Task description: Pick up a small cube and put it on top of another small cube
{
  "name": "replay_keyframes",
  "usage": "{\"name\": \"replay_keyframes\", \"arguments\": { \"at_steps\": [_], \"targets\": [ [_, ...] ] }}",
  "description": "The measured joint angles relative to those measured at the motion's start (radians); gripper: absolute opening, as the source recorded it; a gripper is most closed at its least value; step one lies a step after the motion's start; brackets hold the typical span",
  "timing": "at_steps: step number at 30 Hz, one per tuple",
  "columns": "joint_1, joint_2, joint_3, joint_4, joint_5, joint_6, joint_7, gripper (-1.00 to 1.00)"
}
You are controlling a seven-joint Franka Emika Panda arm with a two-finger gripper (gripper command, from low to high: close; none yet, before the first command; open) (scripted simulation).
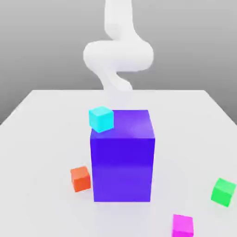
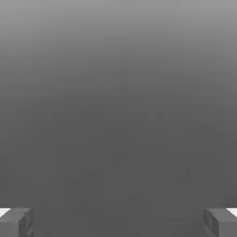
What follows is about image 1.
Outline small orange cube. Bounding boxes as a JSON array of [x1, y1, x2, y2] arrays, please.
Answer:
[[70, 166, 92, 193]]

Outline large purple box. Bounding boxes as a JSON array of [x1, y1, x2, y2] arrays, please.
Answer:
[[89, 109, 156, 203]]

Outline small magenta cube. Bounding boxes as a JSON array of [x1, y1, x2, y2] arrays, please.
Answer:
[[171, 214, 194, 237]]

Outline small cyan cube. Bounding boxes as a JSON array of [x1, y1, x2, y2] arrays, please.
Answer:
[[88, 106, 115, 133]]

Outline small green cube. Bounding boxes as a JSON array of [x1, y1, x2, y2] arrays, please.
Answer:
[[210, 177, 237, 208]]

